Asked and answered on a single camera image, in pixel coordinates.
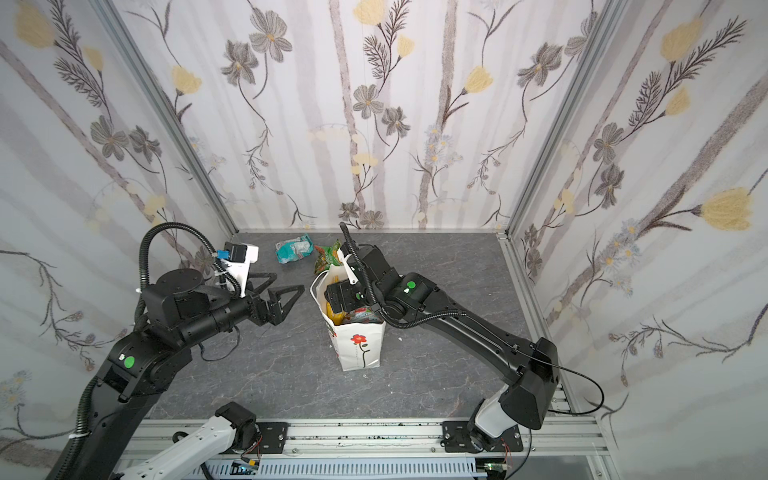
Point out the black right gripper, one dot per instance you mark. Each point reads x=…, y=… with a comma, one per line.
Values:
x=346, y=294

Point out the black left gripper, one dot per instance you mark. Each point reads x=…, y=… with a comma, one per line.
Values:
x=258, y=303

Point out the red green snack packet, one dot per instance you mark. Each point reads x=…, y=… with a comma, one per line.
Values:
x=327, y=257

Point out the white paper bag red flower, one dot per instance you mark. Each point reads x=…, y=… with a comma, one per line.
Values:
x=357, y=346

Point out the yellow snack packet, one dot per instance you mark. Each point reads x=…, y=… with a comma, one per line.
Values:
x=337, y=318

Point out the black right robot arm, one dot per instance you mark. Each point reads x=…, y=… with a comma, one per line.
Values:
x=528, y=368

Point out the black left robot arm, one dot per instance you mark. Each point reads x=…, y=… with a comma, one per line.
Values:
x=181, y=312

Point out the teal mini snack packet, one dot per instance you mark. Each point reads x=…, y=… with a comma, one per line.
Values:
x=363, y=315

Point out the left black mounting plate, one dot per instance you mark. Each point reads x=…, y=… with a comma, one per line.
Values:
x=252, y=436

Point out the black mounting plate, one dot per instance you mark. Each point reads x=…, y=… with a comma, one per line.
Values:
x=252, y=436
x=461, y=436

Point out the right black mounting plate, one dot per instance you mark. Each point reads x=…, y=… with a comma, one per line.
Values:
x=461, y=436

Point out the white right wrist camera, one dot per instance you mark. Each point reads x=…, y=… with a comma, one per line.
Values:
x=344, y=260

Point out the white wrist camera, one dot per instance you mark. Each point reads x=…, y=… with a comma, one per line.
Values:
x=344, y=260
x=236, y=258

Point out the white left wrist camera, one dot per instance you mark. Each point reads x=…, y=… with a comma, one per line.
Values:
x=236, y=258

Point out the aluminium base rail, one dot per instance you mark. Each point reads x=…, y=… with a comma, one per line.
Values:
x=560, y=436

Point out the white slotted cable duct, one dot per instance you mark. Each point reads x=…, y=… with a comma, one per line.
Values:
x=352, y=468

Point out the left corner aluminium post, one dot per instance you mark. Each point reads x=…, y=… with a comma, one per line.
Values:
x=118, y=33

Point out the corner aluminium post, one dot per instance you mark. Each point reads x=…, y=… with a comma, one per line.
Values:
x=595, y=48
x=118, y=33

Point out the right corner aluminium post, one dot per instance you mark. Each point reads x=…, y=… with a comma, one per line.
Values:
x=595, y=48

